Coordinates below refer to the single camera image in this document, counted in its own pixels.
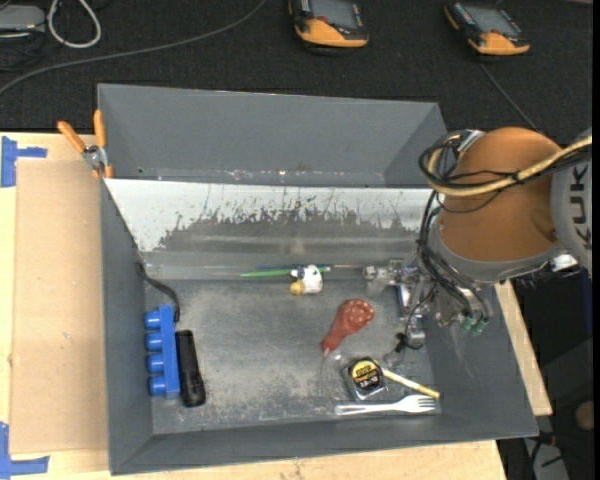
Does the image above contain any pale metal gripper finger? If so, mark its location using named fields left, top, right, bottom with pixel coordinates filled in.
left=395, top=286, right=427, bottom=352
left=362, top=260, right=418, bottom=297

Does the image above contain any red-brown toy drumstick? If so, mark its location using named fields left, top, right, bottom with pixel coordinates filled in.
left=320, top=298, right=376, bottom=355

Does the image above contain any yellow and white pen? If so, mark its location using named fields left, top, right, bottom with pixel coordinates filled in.
left=379, top=367, right=442, bottom=401

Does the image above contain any white and yellow toy animal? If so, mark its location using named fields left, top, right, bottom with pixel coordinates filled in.
left=289, top=263, right=326, bottom=297

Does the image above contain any black and yellow tape measure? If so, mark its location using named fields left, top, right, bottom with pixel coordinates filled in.
left=340, top=356, right=388, bottom=403

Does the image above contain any white plastic fork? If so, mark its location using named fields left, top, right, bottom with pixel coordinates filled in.
left=333, top=393, right=438, bottom=417

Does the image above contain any green stick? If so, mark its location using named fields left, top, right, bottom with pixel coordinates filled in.
left=238, top=265, right=332, bottom=279

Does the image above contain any grey metal bin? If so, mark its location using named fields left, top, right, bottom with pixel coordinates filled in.
left=95, top=82, right=541, bottom=476

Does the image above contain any blue toy building block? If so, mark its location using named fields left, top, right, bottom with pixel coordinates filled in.
left=143, top=304, right=183, bottom=401

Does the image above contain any brown cardboard board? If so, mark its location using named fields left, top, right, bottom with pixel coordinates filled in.
left=8, top=158, right=111, bottom=456

